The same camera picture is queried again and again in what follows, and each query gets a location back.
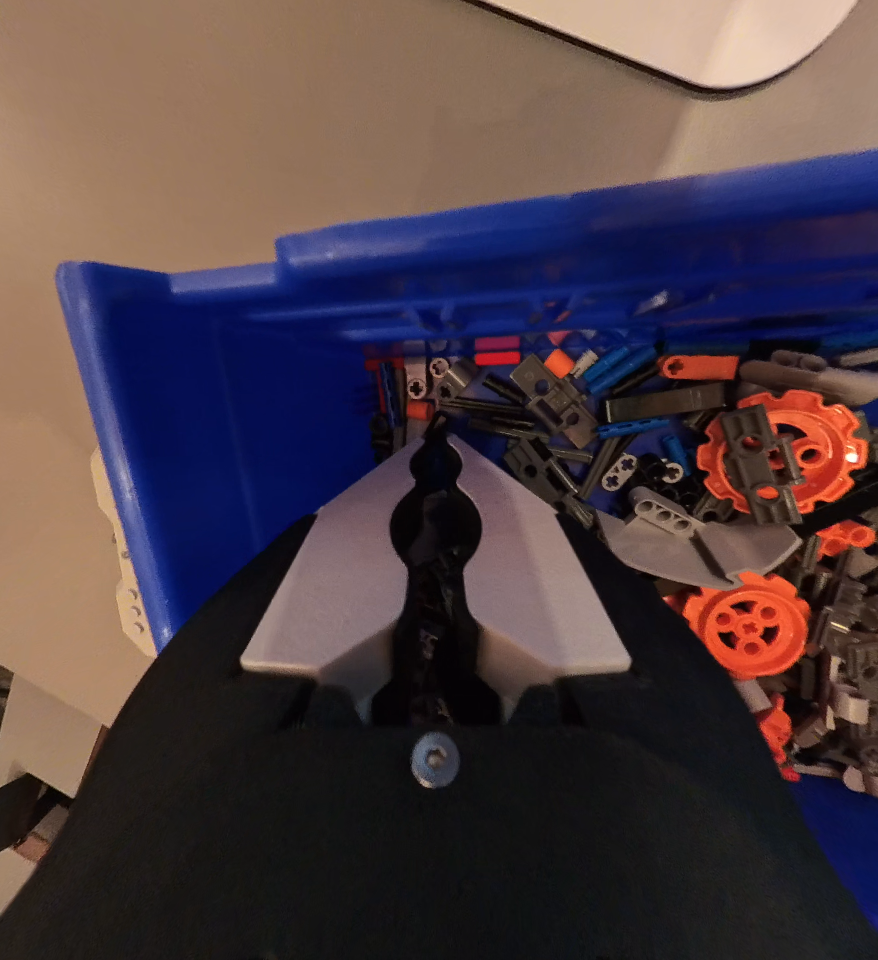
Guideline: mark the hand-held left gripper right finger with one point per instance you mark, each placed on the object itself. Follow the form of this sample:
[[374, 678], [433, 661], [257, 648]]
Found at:
[[544, 600]]

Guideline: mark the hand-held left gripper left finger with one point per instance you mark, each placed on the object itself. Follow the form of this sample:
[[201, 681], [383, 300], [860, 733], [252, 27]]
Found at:
[[327, 600]]

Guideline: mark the pile of toy building pieces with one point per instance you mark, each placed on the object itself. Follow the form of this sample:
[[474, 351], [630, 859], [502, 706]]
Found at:
[[559, 398]]

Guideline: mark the blue plastic bin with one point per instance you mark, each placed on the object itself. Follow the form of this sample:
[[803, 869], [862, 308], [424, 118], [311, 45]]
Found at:
[[229, 420]]

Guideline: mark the large orange gear wheel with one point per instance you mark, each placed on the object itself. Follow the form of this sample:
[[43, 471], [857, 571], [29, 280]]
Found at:
[[814, 450]]

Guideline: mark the white stand base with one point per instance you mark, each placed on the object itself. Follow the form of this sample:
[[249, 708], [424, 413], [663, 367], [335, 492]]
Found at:
[[709, 45]]

